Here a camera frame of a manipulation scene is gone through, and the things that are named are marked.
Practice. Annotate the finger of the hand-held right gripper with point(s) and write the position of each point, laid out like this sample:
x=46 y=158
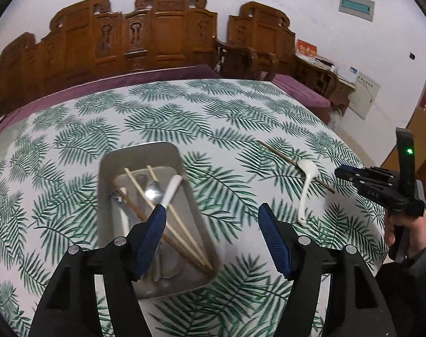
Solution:
x=374 y=174
x=353 y=179

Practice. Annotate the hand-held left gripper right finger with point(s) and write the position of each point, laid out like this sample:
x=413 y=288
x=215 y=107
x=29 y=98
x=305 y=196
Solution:
x=274 y=242

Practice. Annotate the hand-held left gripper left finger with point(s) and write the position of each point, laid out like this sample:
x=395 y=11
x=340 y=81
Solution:
x=149 y=238

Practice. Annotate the white ceramic spoon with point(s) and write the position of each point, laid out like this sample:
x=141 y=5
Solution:
x=308 y=172
x=174 y=186
x=123 y=214

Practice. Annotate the light wooden chopstick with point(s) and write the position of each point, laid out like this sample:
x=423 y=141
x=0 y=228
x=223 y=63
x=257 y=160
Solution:
x=135 y=186
x=185 y=230

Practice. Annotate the dark wooden chopstick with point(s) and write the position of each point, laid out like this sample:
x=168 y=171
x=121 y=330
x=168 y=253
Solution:
x=128 y=199
x=279 y=153

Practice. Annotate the grey metal tray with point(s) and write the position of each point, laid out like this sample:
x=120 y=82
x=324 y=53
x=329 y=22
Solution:
x=192 y=217

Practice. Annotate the person's right hand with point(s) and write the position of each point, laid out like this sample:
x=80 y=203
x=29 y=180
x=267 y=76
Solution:
x=416 y=231

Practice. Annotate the purple armchair cushion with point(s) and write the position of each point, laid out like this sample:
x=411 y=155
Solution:
x=300 y=89

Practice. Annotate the stack of white papers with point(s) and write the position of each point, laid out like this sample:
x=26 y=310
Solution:
x=322 y=64

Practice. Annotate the person's dark trousers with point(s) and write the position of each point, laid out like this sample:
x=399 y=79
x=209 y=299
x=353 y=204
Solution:
x=409 y=305

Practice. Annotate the leaf print tablecloth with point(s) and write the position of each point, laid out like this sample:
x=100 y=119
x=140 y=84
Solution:
x=234 y=119

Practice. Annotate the red box on table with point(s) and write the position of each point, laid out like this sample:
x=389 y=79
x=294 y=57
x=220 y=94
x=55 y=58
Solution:
x=306 y=48

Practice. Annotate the purple sofa cushion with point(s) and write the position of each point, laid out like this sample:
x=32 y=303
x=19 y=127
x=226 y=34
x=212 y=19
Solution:
x=93 y=84

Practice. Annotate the carved wooden armchair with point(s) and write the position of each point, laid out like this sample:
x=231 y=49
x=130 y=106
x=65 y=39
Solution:
x=262 y=28

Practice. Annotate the carved wooden sofa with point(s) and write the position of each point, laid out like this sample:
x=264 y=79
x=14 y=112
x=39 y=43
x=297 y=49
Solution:
x=163 y=31

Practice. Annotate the white wall distribution box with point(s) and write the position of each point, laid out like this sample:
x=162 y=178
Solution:
x=365 y=94

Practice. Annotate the green wall panel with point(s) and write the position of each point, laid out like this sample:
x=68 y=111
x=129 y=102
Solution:
x=357 y=4

